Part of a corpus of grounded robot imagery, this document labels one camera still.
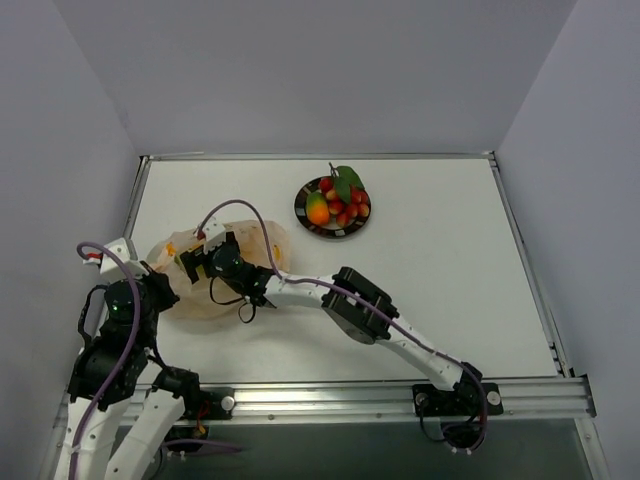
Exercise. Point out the aluminium front frame rail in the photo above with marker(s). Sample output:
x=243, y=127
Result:
x=395, y=402

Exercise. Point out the green orange fake mango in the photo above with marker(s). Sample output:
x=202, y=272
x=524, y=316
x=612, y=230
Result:
x=316, y=209

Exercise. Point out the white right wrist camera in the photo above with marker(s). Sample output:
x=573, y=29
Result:
x=212, y=234

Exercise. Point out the brown rimmed ceramic plate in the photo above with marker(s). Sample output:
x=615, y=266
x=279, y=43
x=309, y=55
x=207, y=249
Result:
x=299, y=212

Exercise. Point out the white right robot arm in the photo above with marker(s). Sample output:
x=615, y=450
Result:
x=363, y=311

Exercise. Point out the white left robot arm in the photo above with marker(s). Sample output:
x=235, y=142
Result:
x=104, y=380

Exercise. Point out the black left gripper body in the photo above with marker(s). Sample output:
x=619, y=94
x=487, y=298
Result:
x=163, y=288

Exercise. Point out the translucent orange plastic bag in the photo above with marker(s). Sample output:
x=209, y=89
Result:
x=265, y=244

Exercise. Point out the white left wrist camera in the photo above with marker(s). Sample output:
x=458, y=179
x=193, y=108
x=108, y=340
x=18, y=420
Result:
x=116, y=260

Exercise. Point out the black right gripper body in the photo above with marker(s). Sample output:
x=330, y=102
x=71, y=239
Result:
x=194, y=262

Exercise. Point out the red fake cherry bunch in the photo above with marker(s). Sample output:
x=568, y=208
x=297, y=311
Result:
x=347, y=198

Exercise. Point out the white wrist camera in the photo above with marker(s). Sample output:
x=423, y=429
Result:
x=116, y=260
x=212, y=234

